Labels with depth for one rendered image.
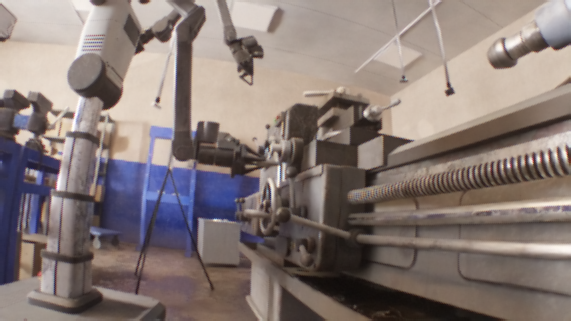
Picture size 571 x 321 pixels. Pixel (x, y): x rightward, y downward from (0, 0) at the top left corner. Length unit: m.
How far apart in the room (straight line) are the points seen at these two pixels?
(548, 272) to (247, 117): 4.99
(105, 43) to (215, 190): 4.00
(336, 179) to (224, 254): 2.86
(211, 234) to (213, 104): 2.50
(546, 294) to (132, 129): 5.18
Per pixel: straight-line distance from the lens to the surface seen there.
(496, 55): 0.87
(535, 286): 0.53
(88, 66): 1.13
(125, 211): 5.02
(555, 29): 0.80
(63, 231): 1.08
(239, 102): 5.26
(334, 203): 0.79
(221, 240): 3.53
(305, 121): 1.75
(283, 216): 0.69
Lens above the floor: 0.64
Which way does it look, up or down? 12 degrees up
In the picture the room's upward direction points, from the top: 3 degrees clockwise
